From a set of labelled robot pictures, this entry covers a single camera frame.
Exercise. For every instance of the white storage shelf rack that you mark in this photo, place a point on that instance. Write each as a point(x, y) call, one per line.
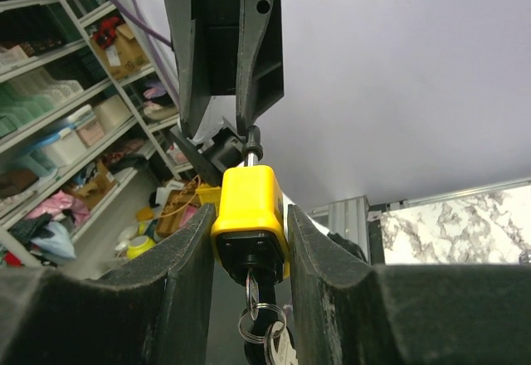
point(86, 102)

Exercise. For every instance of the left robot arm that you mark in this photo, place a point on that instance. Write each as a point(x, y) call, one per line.
point(218, 143)

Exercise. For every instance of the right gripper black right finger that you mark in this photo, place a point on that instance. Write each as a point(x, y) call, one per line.
point(349, 312)

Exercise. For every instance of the silver keys of yellow padlock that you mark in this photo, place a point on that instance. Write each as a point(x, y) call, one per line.
point(263, 326)

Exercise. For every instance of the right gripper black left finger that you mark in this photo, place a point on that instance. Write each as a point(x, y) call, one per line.
point(153, 309)

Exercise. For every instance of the yellow padlock black shackle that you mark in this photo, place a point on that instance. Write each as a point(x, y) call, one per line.
point(248, 234)

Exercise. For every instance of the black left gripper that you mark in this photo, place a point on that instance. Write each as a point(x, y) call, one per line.
point(227, 47)

